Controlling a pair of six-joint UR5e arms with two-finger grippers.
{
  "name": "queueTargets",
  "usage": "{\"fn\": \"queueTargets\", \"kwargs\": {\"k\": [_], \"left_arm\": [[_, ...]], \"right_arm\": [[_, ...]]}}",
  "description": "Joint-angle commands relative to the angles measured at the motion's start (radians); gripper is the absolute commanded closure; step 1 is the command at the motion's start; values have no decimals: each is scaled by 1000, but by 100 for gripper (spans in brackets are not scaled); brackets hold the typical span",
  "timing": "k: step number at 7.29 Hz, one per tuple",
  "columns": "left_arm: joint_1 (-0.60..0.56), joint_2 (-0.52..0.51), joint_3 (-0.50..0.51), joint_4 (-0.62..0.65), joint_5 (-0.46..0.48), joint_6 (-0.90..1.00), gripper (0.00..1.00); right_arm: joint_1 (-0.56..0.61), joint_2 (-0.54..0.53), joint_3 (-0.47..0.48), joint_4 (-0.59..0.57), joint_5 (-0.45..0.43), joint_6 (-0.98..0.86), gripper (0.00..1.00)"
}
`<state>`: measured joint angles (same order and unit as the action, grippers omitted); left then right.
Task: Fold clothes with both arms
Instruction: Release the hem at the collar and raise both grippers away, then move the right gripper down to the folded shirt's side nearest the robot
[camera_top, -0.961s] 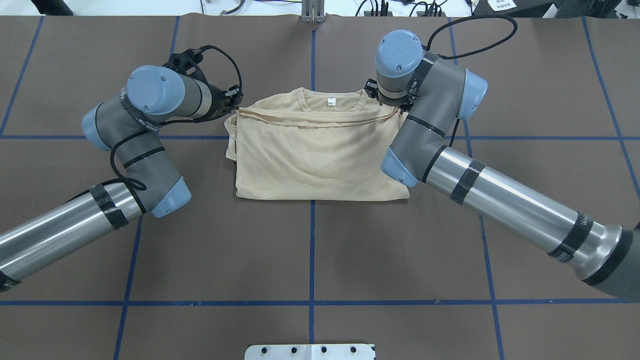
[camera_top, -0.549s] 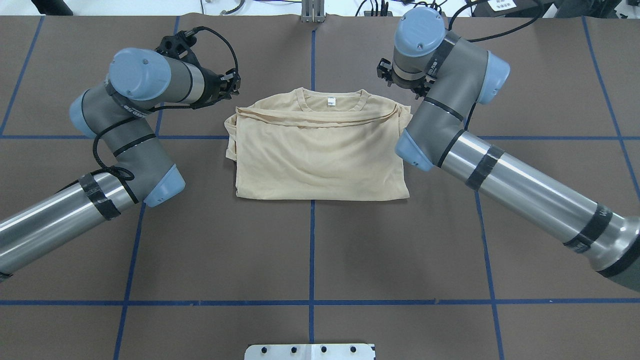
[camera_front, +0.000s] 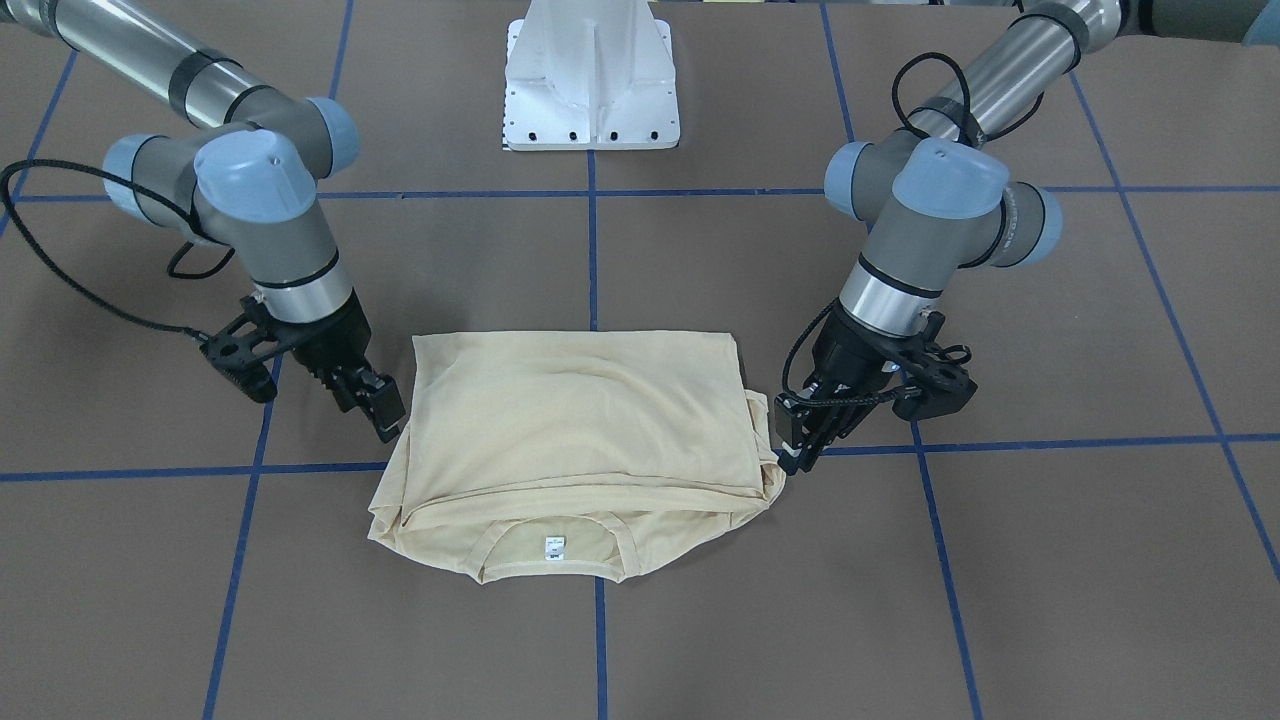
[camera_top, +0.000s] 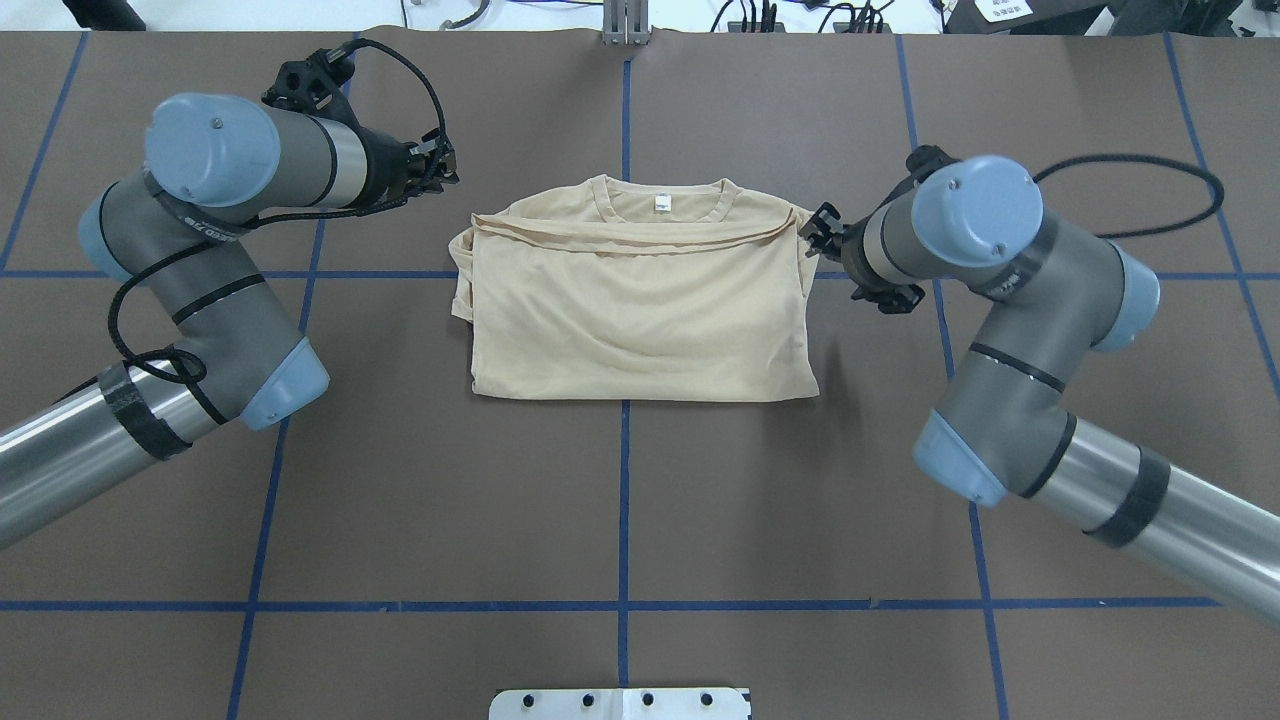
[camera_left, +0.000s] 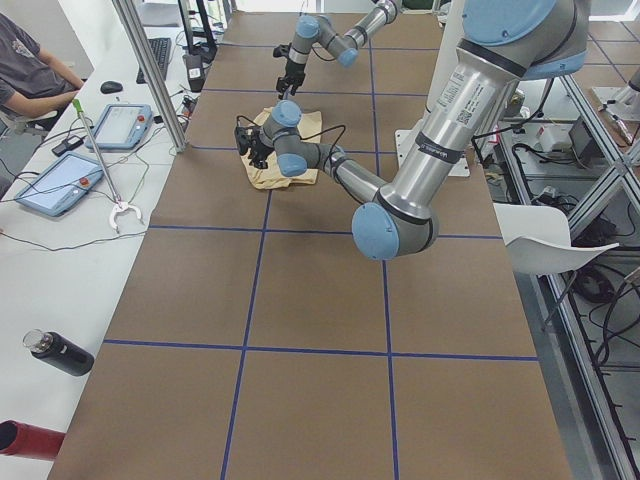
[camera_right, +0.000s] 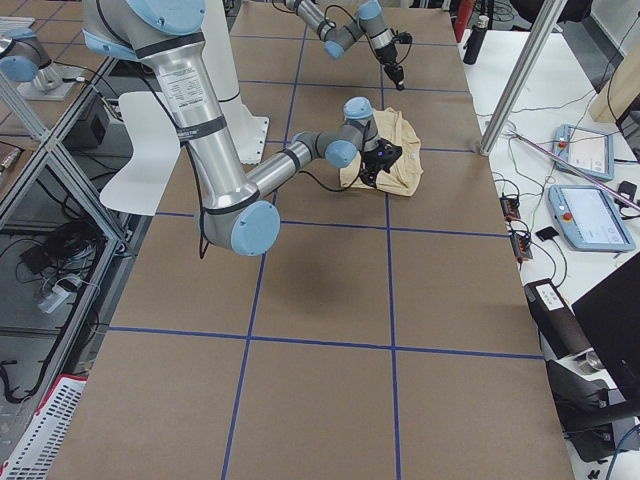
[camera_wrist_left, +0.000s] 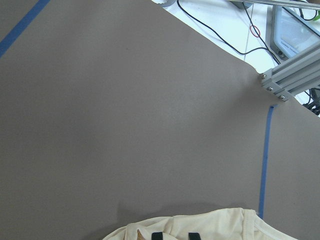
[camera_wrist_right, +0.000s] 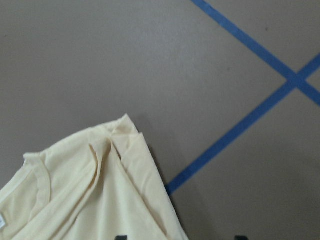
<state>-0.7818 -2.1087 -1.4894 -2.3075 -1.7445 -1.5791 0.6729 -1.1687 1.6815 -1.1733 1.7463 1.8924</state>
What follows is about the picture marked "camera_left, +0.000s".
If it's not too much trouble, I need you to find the near blue teach pendant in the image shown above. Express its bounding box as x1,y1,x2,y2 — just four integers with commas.
14,152,103,217

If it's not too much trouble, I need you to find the black water bottle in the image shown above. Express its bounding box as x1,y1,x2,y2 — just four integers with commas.
23,329,94,377

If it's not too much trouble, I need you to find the aluminium frame post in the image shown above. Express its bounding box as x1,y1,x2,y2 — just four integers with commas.
112,0,187,153

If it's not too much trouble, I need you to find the seated person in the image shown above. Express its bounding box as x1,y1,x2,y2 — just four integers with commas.
1,14,84,130

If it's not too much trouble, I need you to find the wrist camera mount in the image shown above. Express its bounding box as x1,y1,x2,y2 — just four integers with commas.
272,43,291,59
234,126,260,156

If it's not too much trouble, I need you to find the far blue teach pendant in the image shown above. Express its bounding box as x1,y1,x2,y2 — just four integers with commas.
92,103,153,152

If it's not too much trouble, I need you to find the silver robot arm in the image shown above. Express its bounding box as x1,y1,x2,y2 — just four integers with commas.
273,1,401,99
234,1,591,260

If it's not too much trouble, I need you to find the black computer mouse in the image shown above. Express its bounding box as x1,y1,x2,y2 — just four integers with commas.
100,81,123,94

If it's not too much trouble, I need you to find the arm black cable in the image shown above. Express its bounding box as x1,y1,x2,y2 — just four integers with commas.
235,114,351,166

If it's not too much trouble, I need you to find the black keyboard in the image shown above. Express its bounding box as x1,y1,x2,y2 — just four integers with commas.
148,37,172,81

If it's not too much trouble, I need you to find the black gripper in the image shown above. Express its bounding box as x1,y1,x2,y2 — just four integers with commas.
276,60,306,99
248,130,274,170

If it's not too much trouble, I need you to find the blue teach pendant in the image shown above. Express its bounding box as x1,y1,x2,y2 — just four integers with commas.
14,152,103,217
92,103,153,152

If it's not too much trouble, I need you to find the cream long-sleeve printed shirt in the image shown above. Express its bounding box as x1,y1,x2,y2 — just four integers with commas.
239,105,325,191

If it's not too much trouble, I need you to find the red cylinder bottle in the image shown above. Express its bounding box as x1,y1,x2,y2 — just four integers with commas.
1,420,65,461

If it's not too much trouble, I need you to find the reacher grabber tool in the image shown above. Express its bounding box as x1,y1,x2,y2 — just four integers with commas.
72,98,143,234

